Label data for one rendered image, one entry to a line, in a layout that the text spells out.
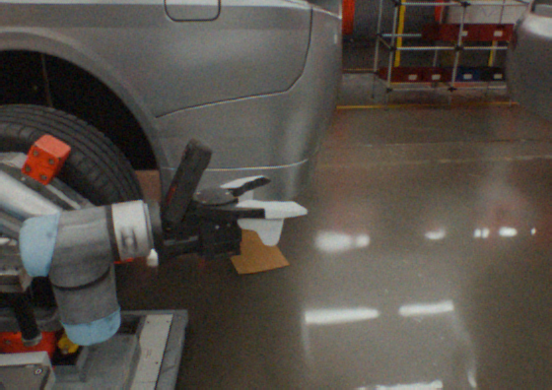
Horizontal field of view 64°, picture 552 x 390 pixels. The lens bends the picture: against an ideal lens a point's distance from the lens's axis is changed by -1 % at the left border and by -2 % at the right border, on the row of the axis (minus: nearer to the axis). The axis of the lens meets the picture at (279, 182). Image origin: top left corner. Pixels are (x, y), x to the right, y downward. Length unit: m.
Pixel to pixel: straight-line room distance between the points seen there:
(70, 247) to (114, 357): 1.31
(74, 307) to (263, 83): 1.02
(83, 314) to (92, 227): 0.13
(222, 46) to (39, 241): 1.01
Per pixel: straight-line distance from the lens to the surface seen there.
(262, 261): 2.61
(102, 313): 0.66
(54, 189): 1.24
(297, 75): 1.49
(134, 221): 0.59
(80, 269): 0.61
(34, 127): 1.34
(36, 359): 1.15
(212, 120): 1.52
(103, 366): 1.86
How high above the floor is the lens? 1.53
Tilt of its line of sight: 25 degrees down
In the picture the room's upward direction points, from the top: straight up
